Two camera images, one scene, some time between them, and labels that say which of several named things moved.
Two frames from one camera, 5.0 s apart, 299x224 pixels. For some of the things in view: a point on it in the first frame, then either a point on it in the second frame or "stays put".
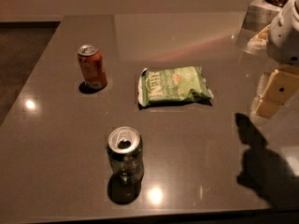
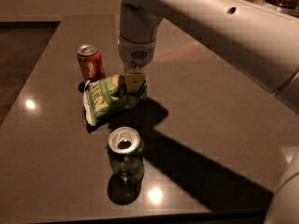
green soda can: x=124 y=151 stays put
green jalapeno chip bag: x=173 y=84 -> x=108 y=95
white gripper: x=284 y=37 -> x=136 y=54
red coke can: x=93 y=66 stays put
